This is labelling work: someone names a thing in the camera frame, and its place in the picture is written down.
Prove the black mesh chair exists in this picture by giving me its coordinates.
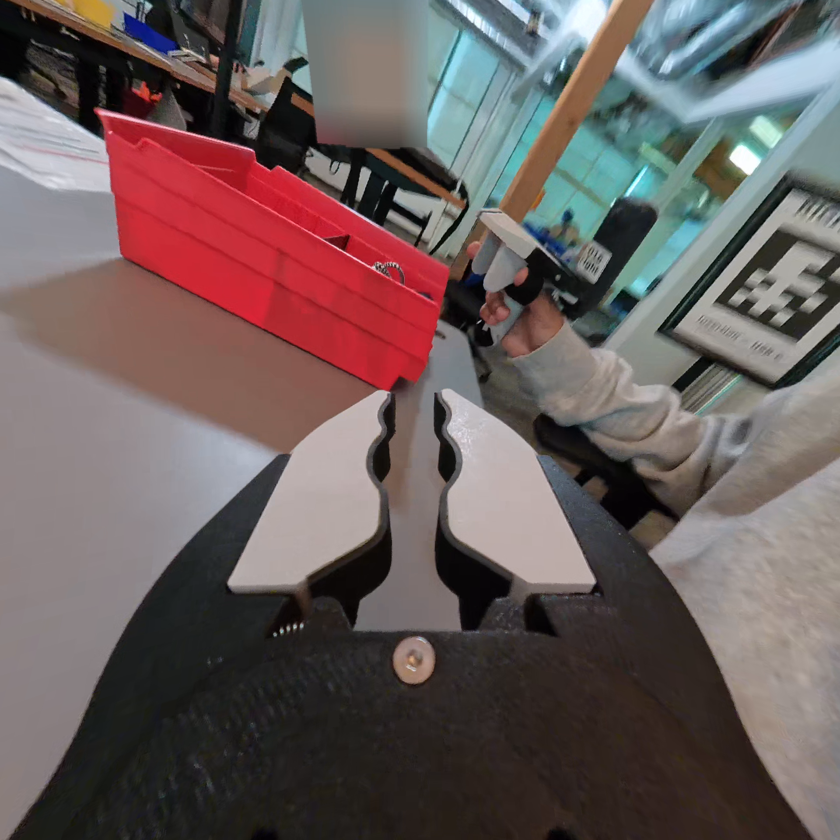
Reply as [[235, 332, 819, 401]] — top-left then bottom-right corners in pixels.
[[255, 58, 317, 177]]

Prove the grey desk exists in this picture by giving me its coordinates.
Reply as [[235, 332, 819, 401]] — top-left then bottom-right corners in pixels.
[[0, 77, 487, 828]]

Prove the person's right hand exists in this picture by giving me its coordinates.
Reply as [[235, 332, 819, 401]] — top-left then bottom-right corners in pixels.
[[466, 241, 565, 358]]

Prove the person's right forearm grey sleeve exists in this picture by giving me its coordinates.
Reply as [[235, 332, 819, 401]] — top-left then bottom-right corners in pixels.
[[511, 322, 756, 519]]

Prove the framed black white tag poster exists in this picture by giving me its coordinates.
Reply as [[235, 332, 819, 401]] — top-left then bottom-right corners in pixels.
[[658, 172, 840, 389]]

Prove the wooden post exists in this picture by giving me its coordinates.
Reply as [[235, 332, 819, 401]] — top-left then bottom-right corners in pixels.
[[451, 0, 657, 280]]

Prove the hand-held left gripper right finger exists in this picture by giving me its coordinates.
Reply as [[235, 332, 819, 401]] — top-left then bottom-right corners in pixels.
[[435, 388, 597, 614]]

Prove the printed paper sheet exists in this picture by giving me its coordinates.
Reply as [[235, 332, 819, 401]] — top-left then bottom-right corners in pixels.
[[0, 77, 110, 193]]

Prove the blue storage bin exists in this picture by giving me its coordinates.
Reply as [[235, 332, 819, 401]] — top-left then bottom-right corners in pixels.
[[123, 13, 179, 55]]

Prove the yellow storage bin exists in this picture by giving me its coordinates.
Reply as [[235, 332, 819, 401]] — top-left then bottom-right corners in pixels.
[[56, 0, 116, 28]]

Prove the large silver ventilation duct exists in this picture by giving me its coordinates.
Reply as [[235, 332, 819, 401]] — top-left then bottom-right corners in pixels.
[[630, 0, 840, 89]]

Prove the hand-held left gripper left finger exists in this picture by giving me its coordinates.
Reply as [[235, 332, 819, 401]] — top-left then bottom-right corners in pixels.
[[227, 390, 396, 618]]

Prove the red plastic bin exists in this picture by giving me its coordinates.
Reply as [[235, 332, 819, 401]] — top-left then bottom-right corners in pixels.
[[95, 108, 451, 391]]

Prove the person's grey sweatshirt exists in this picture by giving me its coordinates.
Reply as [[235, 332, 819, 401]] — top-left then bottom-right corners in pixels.
[[648, 364, 840, 840]]

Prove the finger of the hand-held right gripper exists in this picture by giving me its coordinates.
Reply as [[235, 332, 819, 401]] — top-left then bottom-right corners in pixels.
[[478, 209, 542, 259]]

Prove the wooden workbench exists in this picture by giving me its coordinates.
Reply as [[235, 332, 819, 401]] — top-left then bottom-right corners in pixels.
[[0, 0, 468, 212]]

